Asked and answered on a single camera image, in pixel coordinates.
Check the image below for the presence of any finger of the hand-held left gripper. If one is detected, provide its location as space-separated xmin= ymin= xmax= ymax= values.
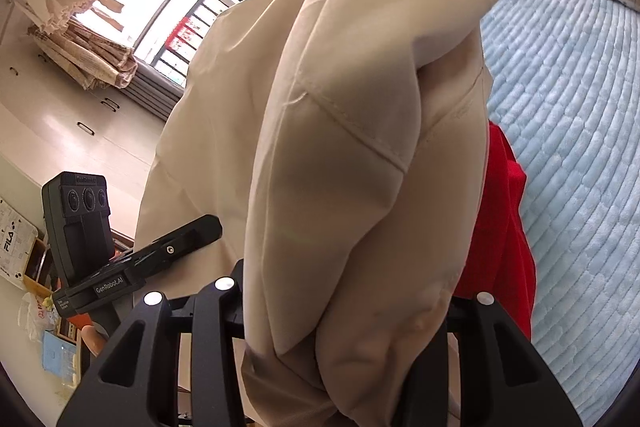
xmin=132 ymin=214 xmax=223 ymax=280

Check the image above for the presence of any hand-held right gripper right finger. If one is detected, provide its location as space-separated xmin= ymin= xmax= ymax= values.
xmin=390 ymin=289 xmax=601 ymax=427

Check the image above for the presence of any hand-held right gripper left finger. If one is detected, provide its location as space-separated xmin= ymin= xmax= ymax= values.
xmin=56 ymin=259 xmax=248 ymax=427

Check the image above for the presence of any pink jacket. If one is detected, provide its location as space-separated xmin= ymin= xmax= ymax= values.
xmin=132 ymin=0 xmax=526 ymax=427

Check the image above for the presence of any person's left hand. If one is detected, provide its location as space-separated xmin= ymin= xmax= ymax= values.
xmin=81 ymin=323 xmax=110 ymax=355

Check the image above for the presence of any white cardboard box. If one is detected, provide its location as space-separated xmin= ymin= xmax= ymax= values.
xmin=0 ymin=197 xmax=39 ymax=291

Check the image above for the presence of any white wardrobe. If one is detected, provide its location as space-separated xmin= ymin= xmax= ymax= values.
xmin=0 ymin=0 xmax=172 ymax=194

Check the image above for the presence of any clear plastic bag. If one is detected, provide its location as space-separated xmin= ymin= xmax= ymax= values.
xmin=19 ymin=291 xmax=57 ymax=344

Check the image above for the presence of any red cloth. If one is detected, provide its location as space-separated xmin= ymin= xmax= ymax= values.
xmin=452 ymin=122 xmax=537 ymax=340

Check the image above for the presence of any light blue box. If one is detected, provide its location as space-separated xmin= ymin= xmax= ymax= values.
xmin=42 ymin=329 xmax=82 ymax=389

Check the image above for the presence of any grey curtain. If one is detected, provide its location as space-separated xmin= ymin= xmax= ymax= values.
xmin=121 ymin=61 xmax=187 ymax=124

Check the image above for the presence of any patterned hanging cloth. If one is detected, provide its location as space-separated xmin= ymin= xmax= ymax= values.
xmin=27 ymin=19 xmax=139 ymax=91

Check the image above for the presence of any light blue bed mat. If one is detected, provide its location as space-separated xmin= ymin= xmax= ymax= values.
xmin=480 ymin=0 xmax=640 ymax=427

